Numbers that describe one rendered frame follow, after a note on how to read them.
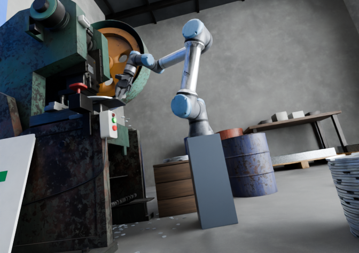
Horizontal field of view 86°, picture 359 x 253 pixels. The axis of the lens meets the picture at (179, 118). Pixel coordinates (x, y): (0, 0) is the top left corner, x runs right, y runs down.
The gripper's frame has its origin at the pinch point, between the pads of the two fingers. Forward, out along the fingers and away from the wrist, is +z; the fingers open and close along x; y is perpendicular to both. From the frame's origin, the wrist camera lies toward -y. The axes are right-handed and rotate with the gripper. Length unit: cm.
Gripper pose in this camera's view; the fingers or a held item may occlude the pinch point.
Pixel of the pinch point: (117, 99)
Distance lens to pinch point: 131.5
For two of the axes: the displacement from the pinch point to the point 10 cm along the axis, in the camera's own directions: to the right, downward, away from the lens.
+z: -2.8, 9.4, -1.9
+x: -9.5, -2.4, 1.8
